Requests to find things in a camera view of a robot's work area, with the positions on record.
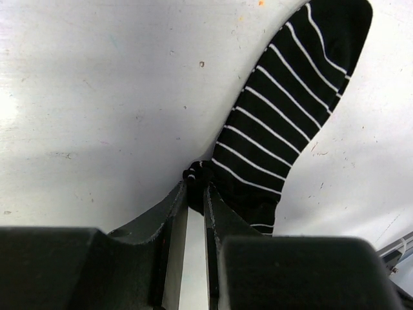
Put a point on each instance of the aluminium front rail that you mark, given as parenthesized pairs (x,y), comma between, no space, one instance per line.
(393,253)

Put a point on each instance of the black white striped ankle sock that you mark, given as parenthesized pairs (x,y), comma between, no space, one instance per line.
(289,95)

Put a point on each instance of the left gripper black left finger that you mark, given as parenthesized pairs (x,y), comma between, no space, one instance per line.
(136,266)

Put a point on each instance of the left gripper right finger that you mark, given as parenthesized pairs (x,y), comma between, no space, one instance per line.
(247,270)

